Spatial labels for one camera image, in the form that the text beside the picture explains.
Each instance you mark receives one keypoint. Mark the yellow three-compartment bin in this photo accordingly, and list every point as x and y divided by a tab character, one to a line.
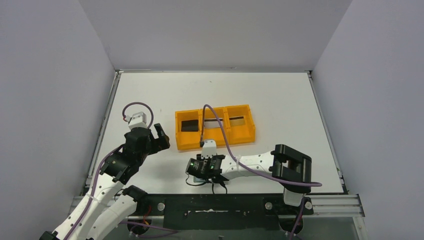
245	134

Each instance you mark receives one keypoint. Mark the gold card end bin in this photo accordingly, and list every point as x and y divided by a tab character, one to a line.
237	121

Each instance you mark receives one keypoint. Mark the green card holder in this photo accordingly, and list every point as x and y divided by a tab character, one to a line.
198	180

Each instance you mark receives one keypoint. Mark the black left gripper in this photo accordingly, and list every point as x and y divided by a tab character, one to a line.
152	140

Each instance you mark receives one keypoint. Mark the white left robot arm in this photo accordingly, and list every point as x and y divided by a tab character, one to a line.
109	200

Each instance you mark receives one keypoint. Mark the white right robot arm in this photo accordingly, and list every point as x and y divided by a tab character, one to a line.
284	165

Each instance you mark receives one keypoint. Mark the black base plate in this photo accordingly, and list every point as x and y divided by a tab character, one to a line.
230	211

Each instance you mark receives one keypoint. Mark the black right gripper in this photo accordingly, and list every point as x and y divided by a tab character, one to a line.
205	178

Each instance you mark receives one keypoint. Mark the silver card middle bin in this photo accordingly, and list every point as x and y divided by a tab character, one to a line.
212	123

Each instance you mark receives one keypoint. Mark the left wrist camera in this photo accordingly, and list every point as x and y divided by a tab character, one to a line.
138	120

